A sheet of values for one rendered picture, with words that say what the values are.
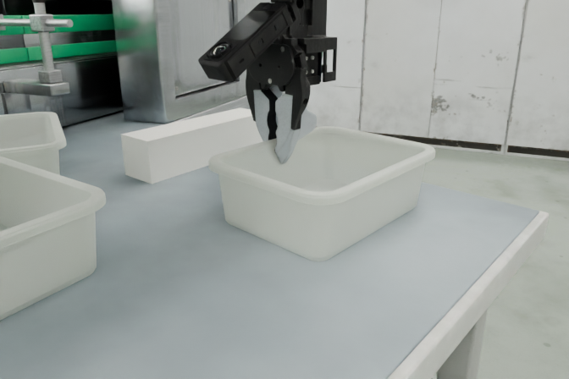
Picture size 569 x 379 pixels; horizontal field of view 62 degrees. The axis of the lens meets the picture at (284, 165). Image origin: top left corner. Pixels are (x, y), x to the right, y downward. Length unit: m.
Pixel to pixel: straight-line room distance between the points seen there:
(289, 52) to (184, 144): 0.23
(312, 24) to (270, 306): 0.33
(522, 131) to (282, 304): 3.32
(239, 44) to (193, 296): 0.26
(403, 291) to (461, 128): 3.23
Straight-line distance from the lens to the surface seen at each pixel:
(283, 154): 0.57
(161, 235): 0.52
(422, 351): 0.37
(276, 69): 0.55
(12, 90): 0.93
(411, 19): 3.57
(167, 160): 0.67
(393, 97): 3.64
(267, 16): 0.53
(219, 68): 0.49
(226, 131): 0.74
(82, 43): 1.09
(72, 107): 1.05
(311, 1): 0.58
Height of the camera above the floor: 0.97
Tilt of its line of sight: 18 degrees down
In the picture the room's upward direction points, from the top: straight up
